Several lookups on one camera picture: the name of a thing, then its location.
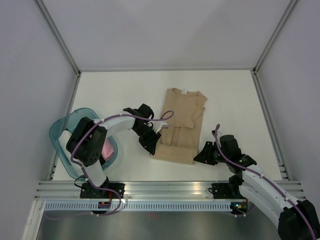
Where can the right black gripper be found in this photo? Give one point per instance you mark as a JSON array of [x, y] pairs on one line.
[[204, 156]]

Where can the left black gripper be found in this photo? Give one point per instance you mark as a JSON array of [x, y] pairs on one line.
[[150, 144]]

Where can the beige t shirt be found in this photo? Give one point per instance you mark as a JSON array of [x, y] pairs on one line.
[[180, 141]]

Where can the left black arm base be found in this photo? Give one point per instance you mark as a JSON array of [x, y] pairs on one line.
[[87, 191]]

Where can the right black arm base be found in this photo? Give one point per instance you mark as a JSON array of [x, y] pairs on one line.
[[221, 190]]

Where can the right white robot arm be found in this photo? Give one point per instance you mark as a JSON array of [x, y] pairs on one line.
[[294, 219]]

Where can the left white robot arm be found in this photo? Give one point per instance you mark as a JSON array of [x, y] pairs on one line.
[[88, 138]]

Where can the pink rolled t shirt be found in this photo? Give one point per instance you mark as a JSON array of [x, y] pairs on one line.
[[107, 150]]

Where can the white rolled t shirt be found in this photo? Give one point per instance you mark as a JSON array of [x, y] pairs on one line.
[[64, 138]]

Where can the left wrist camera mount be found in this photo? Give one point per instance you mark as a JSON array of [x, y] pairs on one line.
[[159, 125]]

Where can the aluminium front rail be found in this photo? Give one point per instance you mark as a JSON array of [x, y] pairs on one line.
[[133, 190]]

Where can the white slotted cable duct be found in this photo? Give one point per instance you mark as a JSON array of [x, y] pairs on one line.
[[220, 206]]

